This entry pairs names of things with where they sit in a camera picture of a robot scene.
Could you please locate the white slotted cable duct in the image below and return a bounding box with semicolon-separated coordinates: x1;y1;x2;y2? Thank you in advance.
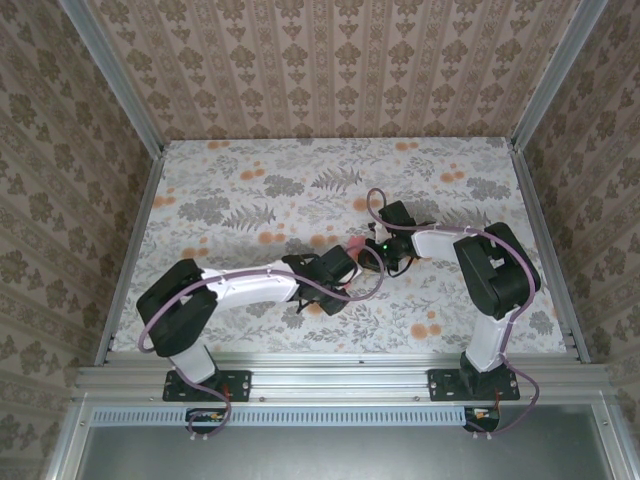
92;405;464;427

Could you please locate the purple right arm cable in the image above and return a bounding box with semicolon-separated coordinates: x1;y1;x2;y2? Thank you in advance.
367;187;541;439

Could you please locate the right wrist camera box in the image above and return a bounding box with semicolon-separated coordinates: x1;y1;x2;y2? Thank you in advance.
378;200;417;230

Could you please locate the aluminium cross rail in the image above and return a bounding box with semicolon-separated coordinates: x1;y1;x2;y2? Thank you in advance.
74;352;609;401

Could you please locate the grey metal panel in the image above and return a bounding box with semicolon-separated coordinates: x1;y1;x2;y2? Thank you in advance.
74;404;616;480

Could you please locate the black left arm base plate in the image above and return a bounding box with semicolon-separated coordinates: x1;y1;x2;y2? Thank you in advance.
162;368;251;403

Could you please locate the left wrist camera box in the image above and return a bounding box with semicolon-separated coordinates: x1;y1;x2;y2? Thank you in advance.
312;294;346;317

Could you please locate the aluminium side rail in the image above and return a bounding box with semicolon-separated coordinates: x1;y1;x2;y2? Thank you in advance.
94;149;166;366
509;144;591;364

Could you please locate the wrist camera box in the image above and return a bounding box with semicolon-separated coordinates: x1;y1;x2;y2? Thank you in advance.
312;294;346;317
378;200;417;230

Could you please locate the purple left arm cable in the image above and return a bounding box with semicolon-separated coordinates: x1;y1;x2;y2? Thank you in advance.
137;249;386;444

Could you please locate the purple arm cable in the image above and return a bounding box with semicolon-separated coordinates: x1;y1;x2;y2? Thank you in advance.
367;187;541;439
137;249;386;444

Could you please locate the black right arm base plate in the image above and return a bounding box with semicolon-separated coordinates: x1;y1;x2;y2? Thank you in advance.
428;367;521;403

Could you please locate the aluminium frame post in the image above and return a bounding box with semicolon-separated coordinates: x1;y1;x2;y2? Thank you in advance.
64;0;164;156
512;0;609;151

